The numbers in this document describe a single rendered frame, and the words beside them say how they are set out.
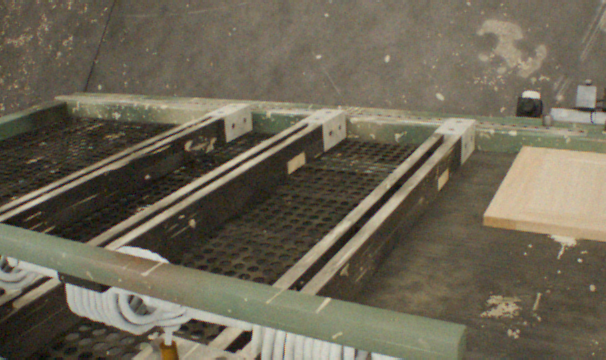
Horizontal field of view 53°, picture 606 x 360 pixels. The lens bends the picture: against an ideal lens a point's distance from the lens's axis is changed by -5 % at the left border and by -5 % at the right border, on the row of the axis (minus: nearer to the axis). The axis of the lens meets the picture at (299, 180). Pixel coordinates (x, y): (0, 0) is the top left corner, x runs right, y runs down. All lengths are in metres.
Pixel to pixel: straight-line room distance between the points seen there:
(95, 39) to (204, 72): 0.80
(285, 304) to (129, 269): 0.13
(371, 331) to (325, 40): 2.45
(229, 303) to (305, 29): 2.47
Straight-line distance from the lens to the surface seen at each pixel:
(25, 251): 0.55
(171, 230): 1.05
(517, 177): 1.29
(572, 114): 1.65
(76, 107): 2.17
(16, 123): 2.07
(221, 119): 1.61
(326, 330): 0.38
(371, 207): 1.01
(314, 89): 2.71
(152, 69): 3.24
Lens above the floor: 2.32
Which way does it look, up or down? 62 degrees down
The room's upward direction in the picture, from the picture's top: 67 degrees counter-clockwise
